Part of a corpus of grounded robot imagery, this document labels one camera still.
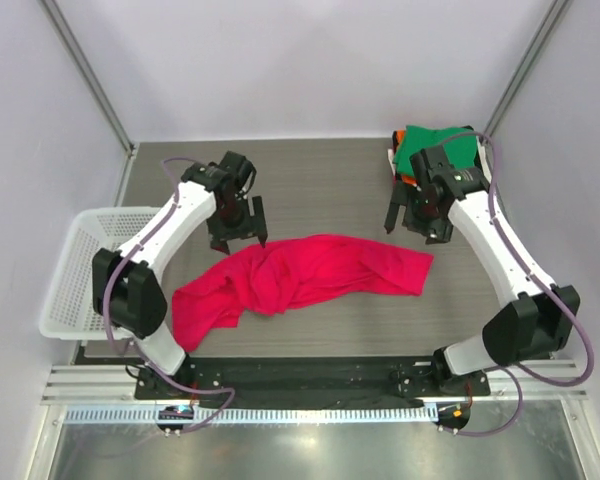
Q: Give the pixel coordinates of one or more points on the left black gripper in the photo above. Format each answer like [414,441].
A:
[220,234]

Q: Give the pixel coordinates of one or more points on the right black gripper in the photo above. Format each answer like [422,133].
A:
[441,234]

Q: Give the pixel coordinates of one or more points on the pink t shirt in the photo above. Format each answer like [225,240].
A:
[292,274]

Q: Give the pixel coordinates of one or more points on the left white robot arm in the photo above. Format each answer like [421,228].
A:
[127,282]

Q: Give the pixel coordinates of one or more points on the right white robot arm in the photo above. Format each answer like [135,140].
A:
[536,315]

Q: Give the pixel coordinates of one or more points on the white folded t shirt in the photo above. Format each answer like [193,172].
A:
[482,160]

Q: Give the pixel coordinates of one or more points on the black folded t shirt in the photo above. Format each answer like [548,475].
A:
[462,153]

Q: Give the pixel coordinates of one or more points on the orange folded t shirt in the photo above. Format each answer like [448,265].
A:
[407,145]

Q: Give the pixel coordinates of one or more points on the white plastic basket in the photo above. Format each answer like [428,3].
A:
[68,313]

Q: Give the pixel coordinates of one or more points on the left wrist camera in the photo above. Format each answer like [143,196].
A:
[241,169]

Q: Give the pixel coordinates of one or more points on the left aluminium corner post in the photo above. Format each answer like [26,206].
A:
[63,30]

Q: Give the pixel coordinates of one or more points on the aluminium corner post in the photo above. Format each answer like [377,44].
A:
[63,30]
[539,41]

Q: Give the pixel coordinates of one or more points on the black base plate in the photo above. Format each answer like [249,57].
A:
[286,379]

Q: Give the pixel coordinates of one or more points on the white slotted cable duct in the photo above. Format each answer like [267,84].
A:
[181,414]

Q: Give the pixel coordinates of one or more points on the aluminium rail frame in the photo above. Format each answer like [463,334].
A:
[100,384]

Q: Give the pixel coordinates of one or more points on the right aluminium corner post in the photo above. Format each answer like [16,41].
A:
[539,41]

